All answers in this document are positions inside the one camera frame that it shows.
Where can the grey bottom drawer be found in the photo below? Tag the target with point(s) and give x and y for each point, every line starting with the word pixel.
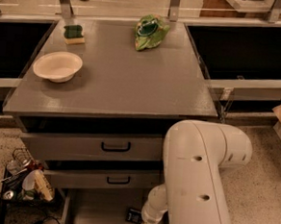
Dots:
pixel 102 206

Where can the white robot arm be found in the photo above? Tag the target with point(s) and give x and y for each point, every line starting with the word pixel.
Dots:
pixel 192 192

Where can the grey drawer cabinet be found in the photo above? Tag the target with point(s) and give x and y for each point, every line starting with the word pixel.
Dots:
pixel 118 90

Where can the green chip bag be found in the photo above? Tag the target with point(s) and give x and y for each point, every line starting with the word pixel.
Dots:
pixel 150 32

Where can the green yellow sponge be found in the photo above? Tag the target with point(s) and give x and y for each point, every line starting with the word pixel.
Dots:
pixel 73 34

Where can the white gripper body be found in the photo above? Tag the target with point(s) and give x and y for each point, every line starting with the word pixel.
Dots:
pixel 149 213

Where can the wooden shelf unit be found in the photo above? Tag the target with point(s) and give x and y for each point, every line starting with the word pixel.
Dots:
pixel 269 10

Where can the grey middle drawer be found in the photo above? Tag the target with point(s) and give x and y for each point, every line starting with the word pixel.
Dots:
pixel 104 178

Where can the white cup in rack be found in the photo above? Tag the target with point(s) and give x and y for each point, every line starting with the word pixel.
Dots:
pixel 29 181

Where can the grey drawer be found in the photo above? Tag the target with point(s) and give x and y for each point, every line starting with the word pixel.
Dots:
pixel 104 178
pixel 102 206
pixel 93 147

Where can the cream box in rack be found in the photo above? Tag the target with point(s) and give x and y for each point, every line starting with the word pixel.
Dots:
pixel 43 187

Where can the grey top drawer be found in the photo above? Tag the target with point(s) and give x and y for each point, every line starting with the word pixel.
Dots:
pixel 93 147

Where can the dark rxbar blueberry packet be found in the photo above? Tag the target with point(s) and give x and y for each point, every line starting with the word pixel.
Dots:
pixel 134 216

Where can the white paper bowl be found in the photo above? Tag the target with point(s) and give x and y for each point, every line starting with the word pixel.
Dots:
pixel 57 67

